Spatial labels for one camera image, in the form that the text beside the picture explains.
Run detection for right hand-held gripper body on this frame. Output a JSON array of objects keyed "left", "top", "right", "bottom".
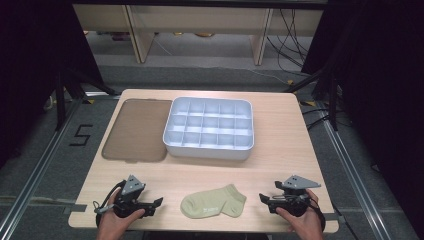
[{"left": 268, "top": 174, "right": 322, "bottom": 217}]

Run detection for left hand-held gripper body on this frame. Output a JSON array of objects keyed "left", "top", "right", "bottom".
[{"left": 112, "top": 174, "right": 156, "bottom": 219}]

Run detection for light green sock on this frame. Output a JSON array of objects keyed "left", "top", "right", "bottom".
[{"left": 180, "top": 183, "right": 248, "bottom": 220}]

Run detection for person's right hand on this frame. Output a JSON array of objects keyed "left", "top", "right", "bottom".
[{"left": 275, "top": 189, "right": 325, "bottom": 240}]

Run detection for person's left hand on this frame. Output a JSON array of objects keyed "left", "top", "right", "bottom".
[{"left": 96, "top": 188, "right": 146, "bottom": 240}]

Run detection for brown translucent box lid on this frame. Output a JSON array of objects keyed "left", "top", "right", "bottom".
[{"left": 101, "top": 98, "right": 174, "bottom": 164}]

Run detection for white compartment storage box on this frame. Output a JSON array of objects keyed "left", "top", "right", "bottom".
[{"left": 162, "top": 96, "right": 255, "bottom": 161}]

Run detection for black metal stand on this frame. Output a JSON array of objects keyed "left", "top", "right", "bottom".
[
  {"left": 54, "top": 68, "right": 122, "bottom": 132},
  {"left": 282, "top": 65, "right": 340, "bottom": 132}
]

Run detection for black curtain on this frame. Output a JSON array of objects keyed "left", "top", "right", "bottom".
[
  {"left": 300, "top": 0, "right": 424, "bottom": 233},
  {"left": 0, "top": 0, "right": 105, "bottom": 169}
]

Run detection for beige wooden desk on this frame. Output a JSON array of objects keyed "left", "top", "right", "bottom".
[{"left": 73, "top": 3, "right": 324, "bottom": 66}]

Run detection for left hand-held gripper cable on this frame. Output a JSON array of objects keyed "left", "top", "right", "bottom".
[{"left": 92, "top": 180, "right": 128, "bottom": 228}]

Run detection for hand-held gripper cable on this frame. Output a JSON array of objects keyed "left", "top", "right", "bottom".
[
  {"left": 308, "top": 195, "right": 327, "bottom": 232},
  {"left": 92, "top": 180, "right": 128, "bottom": 228}
]

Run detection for right hand-held gripper cable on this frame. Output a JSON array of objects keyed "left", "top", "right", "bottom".
[{"left": 308, "top": 195, "right": 327, "bottom": 232}]

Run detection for aluminium floor rail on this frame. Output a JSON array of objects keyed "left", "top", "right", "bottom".
[
  {"left": 0, "top": 98, "right": 84, "bottom": 240},
  {"left": 320, "top": 117, "right": 394, "bottom": 240}
]

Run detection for black floor cables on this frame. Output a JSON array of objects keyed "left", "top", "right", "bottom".
[{"left": 300, "top": 107, "right": 334, "bottom": 132}]

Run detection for bundle of black hanging cables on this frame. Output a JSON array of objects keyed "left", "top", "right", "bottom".
[{"left": 265, "top": 9, "right": 315, "bottom": 74}]

